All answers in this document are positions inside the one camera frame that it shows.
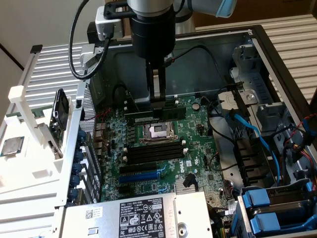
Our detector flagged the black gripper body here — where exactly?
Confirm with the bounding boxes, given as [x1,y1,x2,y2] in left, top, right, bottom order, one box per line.
[130,9,176,60]

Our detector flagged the green RAM stick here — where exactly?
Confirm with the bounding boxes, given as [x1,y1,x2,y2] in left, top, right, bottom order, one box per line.
[124,107,187,123]
[5,108,46,119]

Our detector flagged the printed brown cardboard box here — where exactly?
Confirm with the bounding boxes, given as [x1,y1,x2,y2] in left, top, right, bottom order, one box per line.
[122,17,132,38]

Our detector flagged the open PC case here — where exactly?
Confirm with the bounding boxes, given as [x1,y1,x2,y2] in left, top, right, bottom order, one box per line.
[75,24,317,238]

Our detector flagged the CPU socket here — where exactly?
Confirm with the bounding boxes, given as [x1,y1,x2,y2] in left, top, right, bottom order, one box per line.
[141,120,179,145]

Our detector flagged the black box device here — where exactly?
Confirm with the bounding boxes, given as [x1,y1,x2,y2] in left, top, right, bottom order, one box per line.
[87,21,100,47]

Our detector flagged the green motherboard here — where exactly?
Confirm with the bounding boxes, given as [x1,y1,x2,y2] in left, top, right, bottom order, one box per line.
[95,95,238,216]

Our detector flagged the metal rear port block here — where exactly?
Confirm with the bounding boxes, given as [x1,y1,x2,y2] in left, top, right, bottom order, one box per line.
[93,121,109,159]

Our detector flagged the long black expansion slot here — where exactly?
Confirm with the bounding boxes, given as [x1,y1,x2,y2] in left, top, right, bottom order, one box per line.
[119,163,159,175]

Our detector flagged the blue expansion slot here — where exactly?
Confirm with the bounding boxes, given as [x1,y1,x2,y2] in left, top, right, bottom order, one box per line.
[118,172,159,184]

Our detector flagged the black disk drive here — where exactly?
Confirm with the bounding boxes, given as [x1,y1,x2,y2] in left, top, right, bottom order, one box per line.
[52,88,70,131]

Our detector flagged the silver chipset heat sink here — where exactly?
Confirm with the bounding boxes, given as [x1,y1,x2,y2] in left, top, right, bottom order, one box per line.
[174,177,199,196]

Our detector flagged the green graphics card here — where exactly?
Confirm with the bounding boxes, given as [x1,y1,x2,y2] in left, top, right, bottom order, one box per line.
[37,116,64,160]

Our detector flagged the blue disk bay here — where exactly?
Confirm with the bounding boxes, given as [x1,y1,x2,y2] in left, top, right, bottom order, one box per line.
[231,180,317,238]

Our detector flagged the silver power supply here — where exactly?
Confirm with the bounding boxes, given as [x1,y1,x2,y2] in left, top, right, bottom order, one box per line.
[58,190,214,238]

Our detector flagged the white plastic parts rack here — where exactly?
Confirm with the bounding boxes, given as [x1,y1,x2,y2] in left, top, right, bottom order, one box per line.
[0,85,82,196]

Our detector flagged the silver CPU chip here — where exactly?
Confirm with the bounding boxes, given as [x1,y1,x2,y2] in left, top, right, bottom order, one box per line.
[0,135,25,157]

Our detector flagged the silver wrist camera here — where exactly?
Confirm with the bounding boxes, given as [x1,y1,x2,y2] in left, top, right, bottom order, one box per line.
[95,2,136,42]

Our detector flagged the thin black case wire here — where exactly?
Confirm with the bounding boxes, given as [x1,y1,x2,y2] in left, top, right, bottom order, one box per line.
[164,45,227,86]

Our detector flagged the silver metal bracket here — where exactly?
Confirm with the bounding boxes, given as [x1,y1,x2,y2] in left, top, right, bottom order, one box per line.
[80,44,104,70]

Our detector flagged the black camera cable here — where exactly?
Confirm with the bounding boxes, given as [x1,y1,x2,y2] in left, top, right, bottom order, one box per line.
[68,0,111,80]

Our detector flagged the blue flat disk wire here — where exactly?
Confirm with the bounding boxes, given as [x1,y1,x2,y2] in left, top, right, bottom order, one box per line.
[229,110,282,186]

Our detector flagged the black cable plug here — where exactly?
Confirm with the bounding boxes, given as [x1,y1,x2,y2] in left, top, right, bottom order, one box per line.
[182,173,197,189]

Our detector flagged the red black twisted wire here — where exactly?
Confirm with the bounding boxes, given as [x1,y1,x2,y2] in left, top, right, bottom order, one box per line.
[296,113,317,129]

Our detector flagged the multicolour power wire bundle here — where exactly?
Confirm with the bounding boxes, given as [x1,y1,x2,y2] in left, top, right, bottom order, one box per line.
[284,138,317,176]

